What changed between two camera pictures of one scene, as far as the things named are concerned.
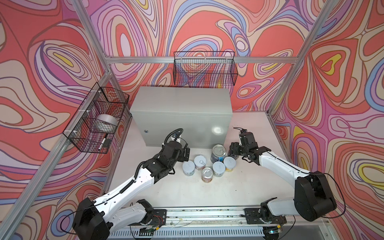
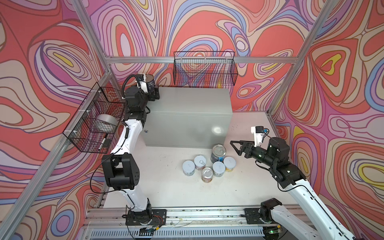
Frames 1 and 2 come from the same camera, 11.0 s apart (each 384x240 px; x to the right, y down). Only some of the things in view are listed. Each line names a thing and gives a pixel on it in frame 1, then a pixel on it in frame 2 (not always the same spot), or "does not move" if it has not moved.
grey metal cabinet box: x=204 y=114 does not move
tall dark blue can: x=235 y=156 -> x=150 y=82
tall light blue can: x=218 y=153 does not move
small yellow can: x=229 y=163 does not move
